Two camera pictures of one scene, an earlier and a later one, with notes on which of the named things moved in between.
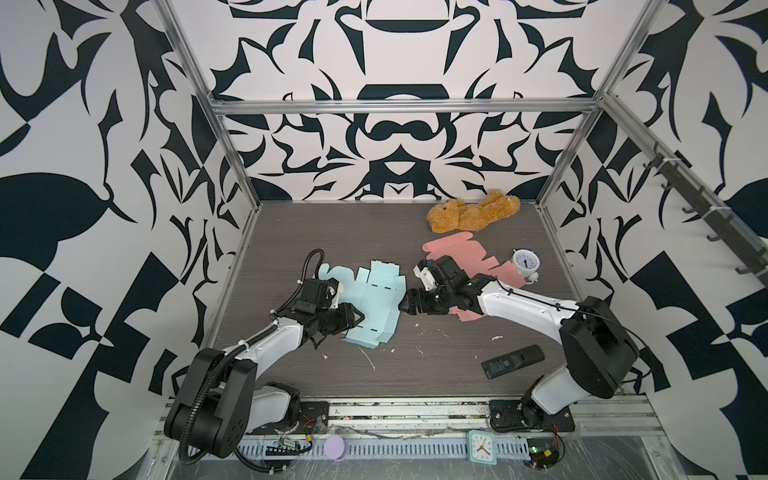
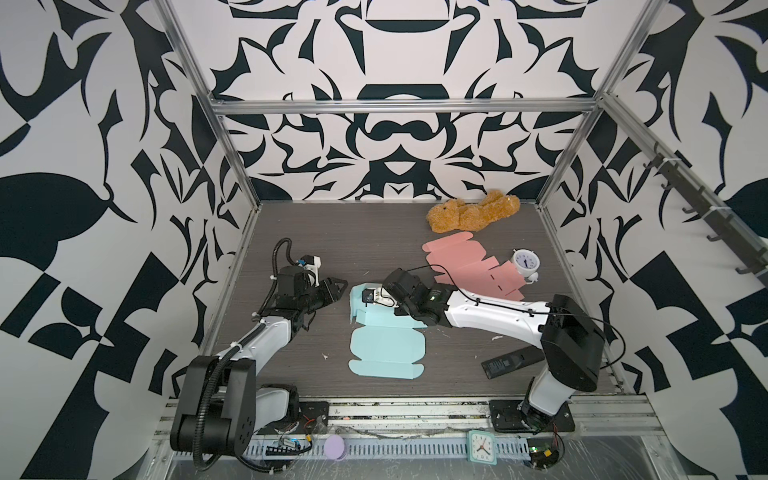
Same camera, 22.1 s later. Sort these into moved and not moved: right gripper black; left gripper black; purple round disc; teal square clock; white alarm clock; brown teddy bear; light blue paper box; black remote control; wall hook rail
Moved: right gripper black; left gripper black; light blue paper box
Not moved: brown teddy bear; white alarm clock; wall hook rail; teal square clock; purple round disc; black remote control
